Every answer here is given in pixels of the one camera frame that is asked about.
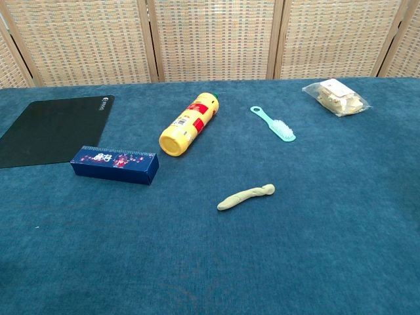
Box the blue plush tablecloth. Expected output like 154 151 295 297
0 77 420 315

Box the dark blue printed carton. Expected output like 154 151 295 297
70 145 160 186

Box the black mouse pad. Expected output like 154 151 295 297
0 94 116 169

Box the clear bag of snacks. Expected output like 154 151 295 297
301 78 370 118

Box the teal plastic brush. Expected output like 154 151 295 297
249 105 297 143

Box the yellow bottle with red label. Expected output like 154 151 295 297
159 92 221 158

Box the woven bamboo folding screen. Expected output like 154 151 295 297
0 0 420 89

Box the beige dough stick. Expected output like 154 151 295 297
216 183 276 213

